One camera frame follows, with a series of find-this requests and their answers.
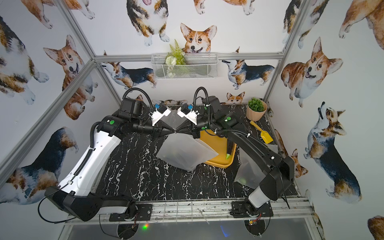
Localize yellow plastic tray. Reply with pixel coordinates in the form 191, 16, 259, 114
200, 130, 237, 169

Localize frosted zip-top bag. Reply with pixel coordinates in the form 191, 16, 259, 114
234, 148, 266, 189
161, 110, 187, 130
156, 134, 219, 172

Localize frosted zip-top bag front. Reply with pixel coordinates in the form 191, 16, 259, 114
234, 148, 266, 189

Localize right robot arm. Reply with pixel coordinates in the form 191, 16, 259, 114
176, 114, 295, 209

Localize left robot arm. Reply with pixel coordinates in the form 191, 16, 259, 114
45, 116, 175, 222

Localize purple eggplant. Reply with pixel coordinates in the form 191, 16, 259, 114
226, 139, 234, 160

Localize pink pot green plant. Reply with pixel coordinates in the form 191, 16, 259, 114
246, 98, 268, 122

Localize yellow plastic scoop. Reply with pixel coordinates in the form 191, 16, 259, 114
250, 121, 274, 144

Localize artificial fern and flower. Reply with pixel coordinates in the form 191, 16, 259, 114
165, 40, 189, 78

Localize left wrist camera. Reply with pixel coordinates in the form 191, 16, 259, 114
151, 103, 171, 126

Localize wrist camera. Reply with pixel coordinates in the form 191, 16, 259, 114
151, 103, 171, 126
177, 104, 199, 125

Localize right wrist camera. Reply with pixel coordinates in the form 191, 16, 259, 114
177, 104, 199, 125

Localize white wire wall basket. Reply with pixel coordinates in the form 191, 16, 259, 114
151, 53, 219, 80

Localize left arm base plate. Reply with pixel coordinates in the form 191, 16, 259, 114
109, 204, 153, 222

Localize aluminium frame post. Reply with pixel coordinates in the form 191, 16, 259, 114
1, 60, 96, 186

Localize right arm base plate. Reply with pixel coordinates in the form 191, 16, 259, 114
230, 201, 274, 218

